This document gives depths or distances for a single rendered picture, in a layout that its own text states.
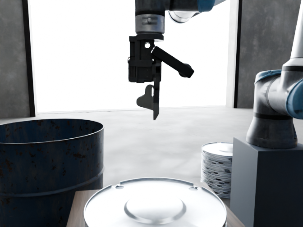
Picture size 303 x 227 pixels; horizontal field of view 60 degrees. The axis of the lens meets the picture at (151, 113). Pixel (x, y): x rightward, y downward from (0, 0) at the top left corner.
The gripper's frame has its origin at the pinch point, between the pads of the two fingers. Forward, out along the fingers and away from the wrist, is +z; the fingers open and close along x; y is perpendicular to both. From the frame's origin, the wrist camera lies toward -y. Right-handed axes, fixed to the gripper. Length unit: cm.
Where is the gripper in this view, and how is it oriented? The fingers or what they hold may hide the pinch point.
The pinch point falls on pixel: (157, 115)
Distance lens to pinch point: 68.2
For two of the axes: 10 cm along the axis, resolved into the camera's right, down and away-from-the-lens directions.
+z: -0.1, 9.9, 1.5
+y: -10.0, -0.1, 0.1
